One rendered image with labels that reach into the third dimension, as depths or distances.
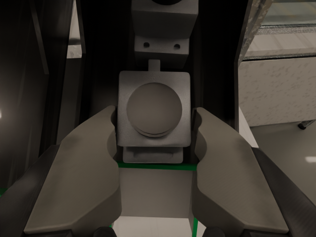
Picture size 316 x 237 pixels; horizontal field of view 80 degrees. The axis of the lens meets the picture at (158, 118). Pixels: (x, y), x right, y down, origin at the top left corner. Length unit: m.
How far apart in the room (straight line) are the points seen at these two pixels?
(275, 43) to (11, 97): 0.98
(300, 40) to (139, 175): 0.98
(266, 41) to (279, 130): 1.05
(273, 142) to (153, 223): 1.47
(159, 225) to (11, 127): 0.38
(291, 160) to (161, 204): 1.56
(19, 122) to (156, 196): 0.23
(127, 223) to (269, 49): 0.85
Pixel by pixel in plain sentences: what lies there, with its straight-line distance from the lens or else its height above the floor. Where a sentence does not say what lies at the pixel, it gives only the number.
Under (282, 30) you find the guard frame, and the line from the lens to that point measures 1.12.
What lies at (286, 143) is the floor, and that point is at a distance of 1.88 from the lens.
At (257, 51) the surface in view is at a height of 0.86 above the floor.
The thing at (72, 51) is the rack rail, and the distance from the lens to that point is 0.22.
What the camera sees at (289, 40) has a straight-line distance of 1.10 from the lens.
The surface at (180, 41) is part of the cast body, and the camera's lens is 0.16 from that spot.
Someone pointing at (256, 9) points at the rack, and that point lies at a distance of 0.23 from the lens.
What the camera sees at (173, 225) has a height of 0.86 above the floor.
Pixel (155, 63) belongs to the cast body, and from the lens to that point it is 0.16.
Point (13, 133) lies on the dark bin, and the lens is 0.19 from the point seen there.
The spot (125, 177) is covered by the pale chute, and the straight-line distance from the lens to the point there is 0.32.
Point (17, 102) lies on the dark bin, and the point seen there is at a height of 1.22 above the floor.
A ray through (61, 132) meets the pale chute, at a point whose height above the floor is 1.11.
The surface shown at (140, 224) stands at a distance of 0.49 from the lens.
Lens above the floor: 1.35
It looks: 57 degrees down
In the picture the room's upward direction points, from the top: 5 degrees clockwise
